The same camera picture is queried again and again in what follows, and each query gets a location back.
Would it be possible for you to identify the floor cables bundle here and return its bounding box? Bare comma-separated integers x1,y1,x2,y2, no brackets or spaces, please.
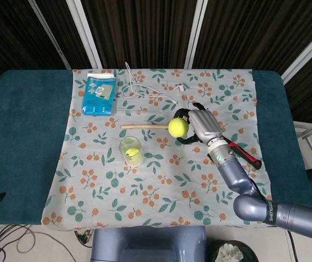
0,223,76,262

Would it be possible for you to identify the teal table cover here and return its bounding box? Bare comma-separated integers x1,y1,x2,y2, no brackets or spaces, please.
0,69,312,226

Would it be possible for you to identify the clear plastic cup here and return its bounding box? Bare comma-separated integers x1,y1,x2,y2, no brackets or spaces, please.
118,136,144,168

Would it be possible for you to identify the white charging cable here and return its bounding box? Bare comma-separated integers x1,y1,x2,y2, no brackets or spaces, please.
121,61,185,105

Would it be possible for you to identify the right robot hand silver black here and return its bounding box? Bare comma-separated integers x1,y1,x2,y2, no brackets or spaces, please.
173,102,225,145

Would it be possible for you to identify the floral patterned tablecloth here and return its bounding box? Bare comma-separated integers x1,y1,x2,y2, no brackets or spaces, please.
41,68,279,229

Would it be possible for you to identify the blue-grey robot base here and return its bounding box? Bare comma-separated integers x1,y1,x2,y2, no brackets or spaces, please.
89,226,208,262

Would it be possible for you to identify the red black claw hammer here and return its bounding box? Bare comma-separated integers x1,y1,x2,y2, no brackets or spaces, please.
219,122,263,170

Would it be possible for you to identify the long clear plastic ruler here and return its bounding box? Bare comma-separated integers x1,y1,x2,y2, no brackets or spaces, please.
181,82,191,111

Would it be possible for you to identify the thin wooden stick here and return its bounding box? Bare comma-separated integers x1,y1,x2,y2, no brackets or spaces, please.
120,124,170,130

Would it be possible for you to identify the black bin with white paper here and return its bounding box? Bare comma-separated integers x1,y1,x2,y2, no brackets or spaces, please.
207,239,260,262

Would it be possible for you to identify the blue product box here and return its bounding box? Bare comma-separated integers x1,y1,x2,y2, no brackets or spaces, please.
81,72,117,116

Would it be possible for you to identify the white partition post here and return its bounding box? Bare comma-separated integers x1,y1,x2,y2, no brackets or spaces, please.
65,0,103,69
27,0,73,70
279,23,312,86
184,0,209,69

